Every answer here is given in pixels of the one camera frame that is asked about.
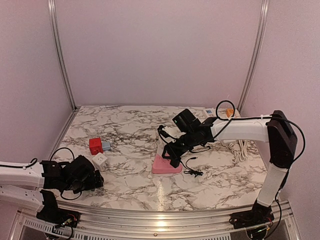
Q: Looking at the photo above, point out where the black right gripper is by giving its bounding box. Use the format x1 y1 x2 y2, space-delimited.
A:
161 130 197 161

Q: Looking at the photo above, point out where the black power adapter with cable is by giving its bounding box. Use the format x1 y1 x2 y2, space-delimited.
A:
170 157 204 178

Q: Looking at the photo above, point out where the pink triangular power strip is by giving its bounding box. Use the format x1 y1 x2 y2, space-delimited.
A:
151 153 183 174

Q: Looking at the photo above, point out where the white cube adapter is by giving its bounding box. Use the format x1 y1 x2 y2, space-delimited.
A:
92 152 109 172

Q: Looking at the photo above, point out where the red cube socket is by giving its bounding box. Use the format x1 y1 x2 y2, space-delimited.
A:
89 137 103 156

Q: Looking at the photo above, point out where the white multicolour power strip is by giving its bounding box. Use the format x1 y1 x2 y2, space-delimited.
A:
202 108 217 118

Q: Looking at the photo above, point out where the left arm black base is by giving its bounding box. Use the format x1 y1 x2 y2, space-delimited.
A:
36 190 80 228

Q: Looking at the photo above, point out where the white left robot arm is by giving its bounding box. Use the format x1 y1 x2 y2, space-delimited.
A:
0 155 104 223

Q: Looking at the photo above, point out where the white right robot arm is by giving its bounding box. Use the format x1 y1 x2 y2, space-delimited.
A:
158 109 298 224

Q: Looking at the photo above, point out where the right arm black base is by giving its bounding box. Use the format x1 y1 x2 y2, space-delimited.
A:
229 201 275 229

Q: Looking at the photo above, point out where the light blue plug adapter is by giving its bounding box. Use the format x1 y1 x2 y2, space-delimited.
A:
101 141 111 151

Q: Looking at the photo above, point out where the orange power strip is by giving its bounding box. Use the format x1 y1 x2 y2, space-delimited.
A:
225 108 236 118

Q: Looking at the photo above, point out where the aluminium front rail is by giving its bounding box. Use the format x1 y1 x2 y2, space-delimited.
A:
9 197 301 240

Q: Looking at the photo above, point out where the right aluminium frame post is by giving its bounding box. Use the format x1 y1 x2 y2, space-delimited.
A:
237 0 270 113

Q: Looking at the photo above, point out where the aluminium frame post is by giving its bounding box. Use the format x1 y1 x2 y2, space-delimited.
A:
237 0 270 113
47 0 77 112

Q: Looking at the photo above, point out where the left aluminium frame post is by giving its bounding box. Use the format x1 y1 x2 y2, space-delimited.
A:
47 0 77 112

